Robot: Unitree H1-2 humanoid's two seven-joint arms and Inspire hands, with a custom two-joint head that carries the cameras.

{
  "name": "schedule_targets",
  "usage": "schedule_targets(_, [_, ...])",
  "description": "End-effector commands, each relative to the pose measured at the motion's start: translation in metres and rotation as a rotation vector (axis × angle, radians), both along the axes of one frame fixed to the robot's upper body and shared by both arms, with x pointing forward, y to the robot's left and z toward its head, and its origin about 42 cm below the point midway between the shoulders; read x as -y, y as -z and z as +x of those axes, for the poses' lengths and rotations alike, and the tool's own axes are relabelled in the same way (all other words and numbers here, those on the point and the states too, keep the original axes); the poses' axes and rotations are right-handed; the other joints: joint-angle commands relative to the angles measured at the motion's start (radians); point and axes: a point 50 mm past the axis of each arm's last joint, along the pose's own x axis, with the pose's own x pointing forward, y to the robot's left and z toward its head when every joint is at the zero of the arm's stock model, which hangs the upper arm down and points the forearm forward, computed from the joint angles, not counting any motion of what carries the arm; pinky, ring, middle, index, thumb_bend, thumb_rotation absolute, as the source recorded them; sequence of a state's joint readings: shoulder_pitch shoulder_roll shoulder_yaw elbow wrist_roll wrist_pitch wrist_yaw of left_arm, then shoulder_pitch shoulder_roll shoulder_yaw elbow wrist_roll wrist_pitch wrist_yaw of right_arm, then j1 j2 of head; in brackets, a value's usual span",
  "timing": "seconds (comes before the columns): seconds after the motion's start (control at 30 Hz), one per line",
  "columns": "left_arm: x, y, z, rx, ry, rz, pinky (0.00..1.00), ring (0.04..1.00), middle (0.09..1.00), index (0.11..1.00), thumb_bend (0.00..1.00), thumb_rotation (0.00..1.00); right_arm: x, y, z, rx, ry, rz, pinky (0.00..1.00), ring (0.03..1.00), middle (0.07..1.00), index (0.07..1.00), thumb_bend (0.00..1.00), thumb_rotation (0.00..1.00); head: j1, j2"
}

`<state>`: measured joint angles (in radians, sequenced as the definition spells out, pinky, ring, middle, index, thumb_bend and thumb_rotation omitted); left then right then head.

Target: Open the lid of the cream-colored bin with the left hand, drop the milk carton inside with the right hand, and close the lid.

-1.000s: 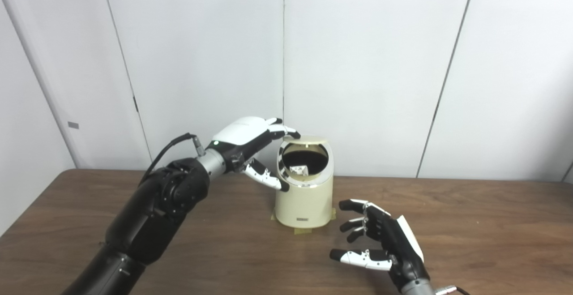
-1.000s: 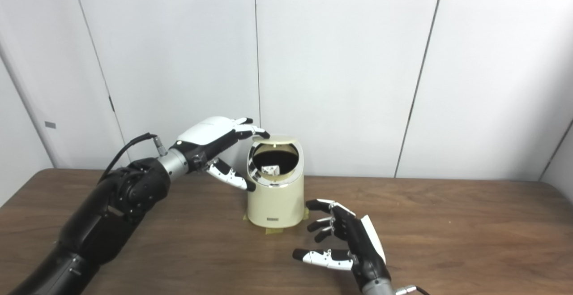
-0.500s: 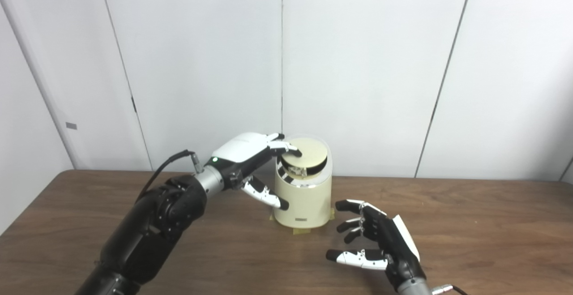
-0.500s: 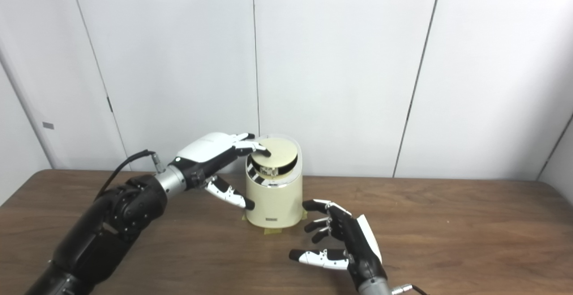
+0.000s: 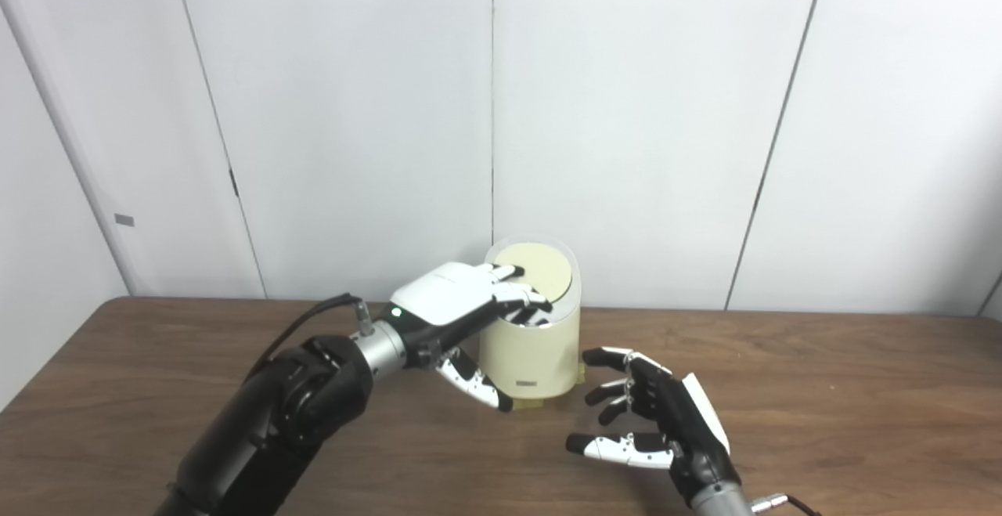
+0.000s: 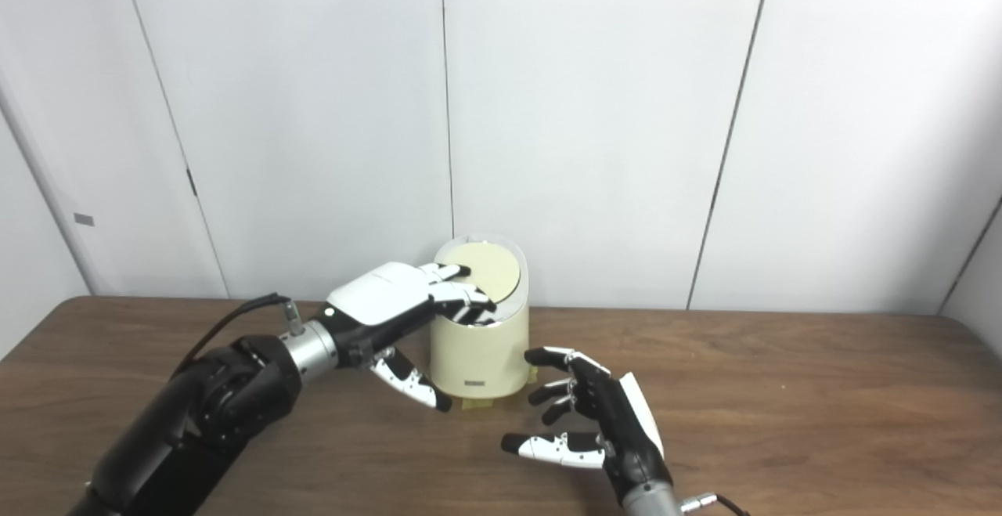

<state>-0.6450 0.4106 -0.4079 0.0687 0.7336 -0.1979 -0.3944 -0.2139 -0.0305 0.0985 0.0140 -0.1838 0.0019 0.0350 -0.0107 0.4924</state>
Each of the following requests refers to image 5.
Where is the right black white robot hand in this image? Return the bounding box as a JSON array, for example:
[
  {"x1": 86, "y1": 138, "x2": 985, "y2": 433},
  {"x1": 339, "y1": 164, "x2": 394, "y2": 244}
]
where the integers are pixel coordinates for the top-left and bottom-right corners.
[{"x1": 565, "y1": 346, "x2": 743, "y2": 505}]

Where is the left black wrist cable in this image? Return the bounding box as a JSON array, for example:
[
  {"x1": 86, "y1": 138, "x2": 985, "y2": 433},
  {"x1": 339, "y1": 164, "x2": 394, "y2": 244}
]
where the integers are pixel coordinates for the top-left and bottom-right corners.
[{"x1": 247, "y1": 293, "x2": 377, "y2": 380}]

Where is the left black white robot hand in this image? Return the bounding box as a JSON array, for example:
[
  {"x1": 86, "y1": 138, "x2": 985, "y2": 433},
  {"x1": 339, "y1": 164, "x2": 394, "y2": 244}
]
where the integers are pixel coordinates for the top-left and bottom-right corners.
[{"x1": 389, "y1": 262, "x2": 553, "y2": 413}]

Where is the round cream bin lid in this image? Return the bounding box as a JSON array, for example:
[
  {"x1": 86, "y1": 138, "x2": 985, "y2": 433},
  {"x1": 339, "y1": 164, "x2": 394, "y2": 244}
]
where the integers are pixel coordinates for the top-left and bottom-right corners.
[{"x1": 495, "y1": 242, "x2": 573, "y2": 305}]

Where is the cream-colored cylindrical bin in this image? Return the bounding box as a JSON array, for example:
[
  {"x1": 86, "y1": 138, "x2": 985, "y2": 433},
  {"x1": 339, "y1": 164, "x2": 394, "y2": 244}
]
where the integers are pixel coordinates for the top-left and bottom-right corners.
[{"x1": 478, "y1": 236, "x2": 582, "y2": 401}]

